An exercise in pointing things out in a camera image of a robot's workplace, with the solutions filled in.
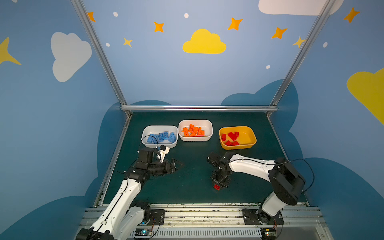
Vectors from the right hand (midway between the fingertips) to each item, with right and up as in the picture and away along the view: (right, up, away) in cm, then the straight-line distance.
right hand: (215, 184), depth 84 cm
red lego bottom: (0, +1, -7) cm, 7 cm away
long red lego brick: (+17, +26, +24) cm, 39 cm away
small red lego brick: (+9, +26, +22) cm, 35 cm away
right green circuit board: (+25, -19, -12) cm, 33 cm away
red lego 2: (+17, +22, +18) cm, 32 cm away
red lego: (+12, +22, +17) cm, 30 cm away
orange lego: (-18, +29, +24) cm, 42 cm away
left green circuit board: (-37, -18, -13) cm, 43 cm away
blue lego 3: (-27, +25, +17) cm, 41 cm away
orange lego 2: (-7, +28, +23) cm, 37 cm away
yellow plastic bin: (+27, +25, +24) cm, 44 cm away
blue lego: (-42, +24, +20) cm, 52 cm away
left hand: (-19, +13, -7) cm, 24 cm away
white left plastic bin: (-44, +31, +21) cm, 58 cm away
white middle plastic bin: (-3, +34, +28) cm, 44 cm away
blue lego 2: (-32, +27, +22) cm, 47 cm away
